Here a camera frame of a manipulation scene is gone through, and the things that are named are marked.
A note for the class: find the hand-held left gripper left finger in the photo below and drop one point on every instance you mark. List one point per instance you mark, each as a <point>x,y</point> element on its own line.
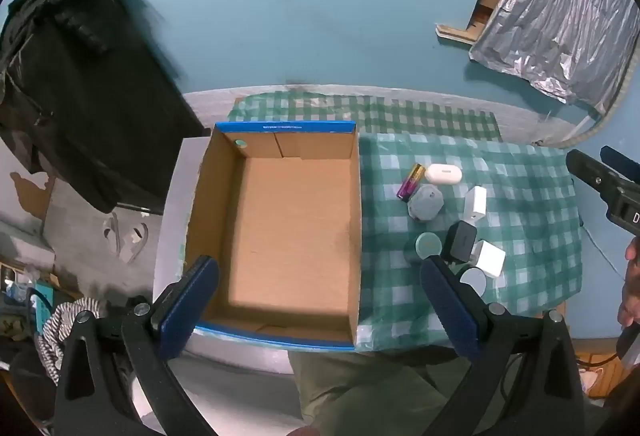
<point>190,306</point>

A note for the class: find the silver foil sheet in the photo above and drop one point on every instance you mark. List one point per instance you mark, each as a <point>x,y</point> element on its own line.
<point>560,15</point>

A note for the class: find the black white striped cloth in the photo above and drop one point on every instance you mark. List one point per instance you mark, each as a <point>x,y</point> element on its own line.
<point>50,331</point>

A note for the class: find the person's right hand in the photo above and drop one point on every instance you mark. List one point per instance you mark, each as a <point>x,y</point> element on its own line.
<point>632,286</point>

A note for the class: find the silver metal disc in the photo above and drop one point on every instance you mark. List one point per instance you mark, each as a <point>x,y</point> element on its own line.
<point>472,280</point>

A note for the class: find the black jacket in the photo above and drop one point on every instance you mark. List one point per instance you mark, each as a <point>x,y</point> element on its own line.
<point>90,90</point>

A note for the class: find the white slim wall charger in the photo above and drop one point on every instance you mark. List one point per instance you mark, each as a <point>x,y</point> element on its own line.
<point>475,203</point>

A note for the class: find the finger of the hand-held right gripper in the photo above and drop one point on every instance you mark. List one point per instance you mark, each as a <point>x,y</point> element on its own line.
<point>587,170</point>
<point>620,161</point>

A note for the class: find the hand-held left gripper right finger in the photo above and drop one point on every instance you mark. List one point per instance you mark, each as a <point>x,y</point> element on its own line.
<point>450,311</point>

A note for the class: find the dark grey wall charger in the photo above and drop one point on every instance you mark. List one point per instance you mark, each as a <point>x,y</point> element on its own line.
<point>460,241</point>

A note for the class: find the grey sandal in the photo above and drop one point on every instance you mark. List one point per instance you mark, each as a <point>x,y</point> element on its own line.
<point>111,236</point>
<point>137,243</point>

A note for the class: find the brown cardboard piece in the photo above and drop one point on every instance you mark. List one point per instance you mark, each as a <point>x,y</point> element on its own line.
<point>452,34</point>

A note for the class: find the grey white octagonal plug adapter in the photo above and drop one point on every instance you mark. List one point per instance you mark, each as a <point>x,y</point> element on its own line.
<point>424,202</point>

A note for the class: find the blue cardboard box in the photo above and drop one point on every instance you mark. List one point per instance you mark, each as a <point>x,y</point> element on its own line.
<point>295,226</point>

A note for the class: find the teal small box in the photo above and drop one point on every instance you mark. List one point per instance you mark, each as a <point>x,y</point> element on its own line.
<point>44,298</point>

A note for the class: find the purple yellow lighter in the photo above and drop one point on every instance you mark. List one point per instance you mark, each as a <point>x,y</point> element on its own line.
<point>411,182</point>

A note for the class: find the teal round tin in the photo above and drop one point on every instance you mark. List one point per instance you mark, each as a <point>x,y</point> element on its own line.
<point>429,245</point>

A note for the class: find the white earbuds case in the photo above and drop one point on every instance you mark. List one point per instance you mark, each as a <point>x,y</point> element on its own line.
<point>443,175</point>

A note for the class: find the green checked tablecloth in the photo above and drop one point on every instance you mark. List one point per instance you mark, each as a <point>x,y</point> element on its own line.
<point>525,216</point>

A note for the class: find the person's green pants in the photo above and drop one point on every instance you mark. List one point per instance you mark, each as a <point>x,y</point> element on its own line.
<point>360,396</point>

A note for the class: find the white cube wall charger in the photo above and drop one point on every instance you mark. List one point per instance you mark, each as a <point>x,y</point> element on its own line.
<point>489,260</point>

